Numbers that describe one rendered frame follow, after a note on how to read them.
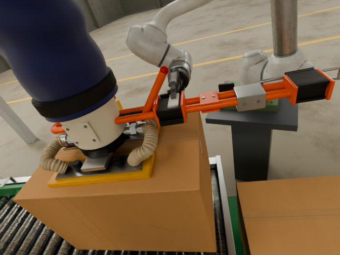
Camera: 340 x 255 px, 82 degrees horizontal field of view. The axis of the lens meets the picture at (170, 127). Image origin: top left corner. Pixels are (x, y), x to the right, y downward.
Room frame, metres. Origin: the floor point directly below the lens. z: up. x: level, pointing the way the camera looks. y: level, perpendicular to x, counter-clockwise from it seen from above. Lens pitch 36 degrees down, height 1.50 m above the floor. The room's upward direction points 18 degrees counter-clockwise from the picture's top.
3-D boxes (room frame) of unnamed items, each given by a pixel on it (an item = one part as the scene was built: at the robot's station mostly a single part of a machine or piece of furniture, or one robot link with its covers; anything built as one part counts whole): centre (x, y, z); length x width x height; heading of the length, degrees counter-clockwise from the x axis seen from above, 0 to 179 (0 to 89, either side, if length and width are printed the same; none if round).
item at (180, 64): (0.71, -0.10, 1.21); 0.09 x 0.06 x 0.09; 74
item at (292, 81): (0.39, -0.36, 1.20); 0.08 x 0.07 x 0.05; 75
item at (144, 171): (0.46, 0.25, 1.10); 0.34 x 0.10 x 0.05; 75
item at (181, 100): (0.49, -0.02, 1.21); 0.10 x 0.08 x 0.06; 165
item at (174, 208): (0.57, 0.21, 0.88); 0.60 x 0.40 x 0.40; 73
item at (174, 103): (0.49, -0.03, 1.23); 0.07 x 0.03 x 0.01; 164
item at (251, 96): (0.43, -0.23, 1.20); 0.07 x 0.07 x 0.04; 75
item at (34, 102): (0.56, 0.22, 1.32); 0.23 x 0.23 x 0.04
